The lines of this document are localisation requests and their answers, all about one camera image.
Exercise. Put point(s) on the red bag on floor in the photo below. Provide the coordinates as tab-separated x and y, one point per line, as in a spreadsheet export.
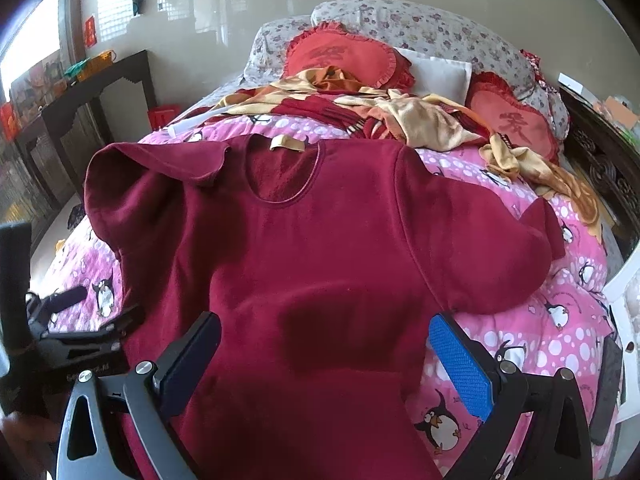
160	116

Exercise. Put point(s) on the red heart pillow left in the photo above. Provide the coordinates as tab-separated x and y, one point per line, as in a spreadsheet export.
373	63

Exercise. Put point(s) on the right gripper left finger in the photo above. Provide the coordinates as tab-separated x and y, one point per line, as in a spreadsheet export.
150	394

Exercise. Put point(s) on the floral quilt pillow pile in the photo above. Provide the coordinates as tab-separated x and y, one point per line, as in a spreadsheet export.
421	28

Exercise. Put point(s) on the white pillow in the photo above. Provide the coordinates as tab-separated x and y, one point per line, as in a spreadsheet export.
428	75

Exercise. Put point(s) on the dark red fleece shirt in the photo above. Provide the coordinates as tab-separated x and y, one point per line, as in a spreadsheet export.
325	268

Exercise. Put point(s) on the gold and red satin cloth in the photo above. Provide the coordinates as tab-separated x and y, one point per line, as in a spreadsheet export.
336	97

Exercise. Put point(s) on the red heart pillow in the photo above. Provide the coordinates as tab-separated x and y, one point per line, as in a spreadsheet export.
373	63
491	98

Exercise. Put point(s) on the dark wooden side table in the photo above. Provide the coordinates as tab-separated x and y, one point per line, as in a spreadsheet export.
56	119

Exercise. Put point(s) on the left hand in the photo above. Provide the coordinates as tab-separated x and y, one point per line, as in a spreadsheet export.
25	433

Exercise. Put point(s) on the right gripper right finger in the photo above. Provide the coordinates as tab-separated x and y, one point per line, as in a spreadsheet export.
557	442

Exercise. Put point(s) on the red heart pillow right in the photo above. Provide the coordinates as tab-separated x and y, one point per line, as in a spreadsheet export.
491	98

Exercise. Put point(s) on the dark carved wooden headboard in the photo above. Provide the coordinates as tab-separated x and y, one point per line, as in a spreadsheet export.
609	163

